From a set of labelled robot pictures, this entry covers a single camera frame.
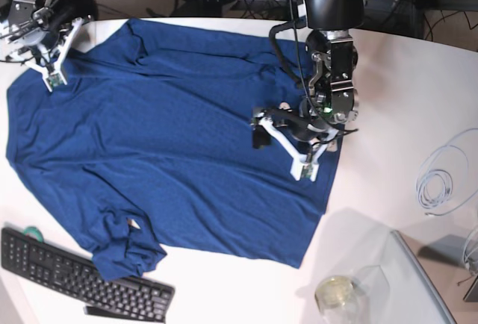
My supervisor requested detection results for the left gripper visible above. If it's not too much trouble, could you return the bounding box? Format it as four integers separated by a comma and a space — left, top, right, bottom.
252, 108, 336, 149

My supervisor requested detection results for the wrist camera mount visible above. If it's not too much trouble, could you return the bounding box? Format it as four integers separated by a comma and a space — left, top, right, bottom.
251, 108, 356, 181
2, 15, 92, 92

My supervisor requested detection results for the black computer keyboard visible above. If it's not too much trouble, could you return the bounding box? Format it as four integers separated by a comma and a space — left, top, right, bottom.
1, 227, 175, 318

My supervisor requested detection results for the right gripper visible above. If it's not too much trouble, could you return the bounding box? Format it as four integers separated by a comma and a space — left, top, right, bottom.
7, 23, 69, 63

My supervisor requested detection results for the green tape roll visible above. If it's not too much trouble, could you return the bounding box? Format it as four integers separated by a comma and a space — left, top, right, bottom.
23, 226, 44, 243

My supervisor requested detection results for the clear tape roll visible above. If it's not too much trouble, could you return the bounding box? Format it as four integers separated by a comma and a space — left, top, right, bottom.
314, 275, 356, 312

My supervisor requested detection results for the dark blue t-shirt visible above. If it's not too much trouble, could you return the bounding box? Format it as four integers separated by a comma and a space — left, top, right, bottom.
6, 19, 339, 280

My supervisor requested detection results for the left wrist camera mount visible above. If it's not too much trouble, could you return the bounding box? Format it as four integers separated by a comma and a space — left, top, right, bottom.
251, 108, 356, 181

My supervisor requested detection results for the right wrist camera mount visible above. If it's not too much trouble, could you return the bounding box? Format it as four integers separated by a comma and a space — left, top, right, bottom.
2, 15, 92, 92

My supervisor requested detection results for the light blue coiled cable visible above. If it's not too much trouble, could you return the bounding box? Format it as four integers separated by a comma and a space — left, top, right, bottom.
415, 128, 478, 217

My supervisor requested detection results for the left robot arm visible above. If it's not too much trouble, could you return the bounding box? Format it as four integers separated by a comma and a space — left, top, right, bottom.
252, 0, 364, 149

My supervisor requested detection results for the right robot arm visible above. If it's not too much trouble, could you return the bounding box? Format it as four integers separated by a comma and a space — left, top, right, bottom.
1, 0, 98, 67

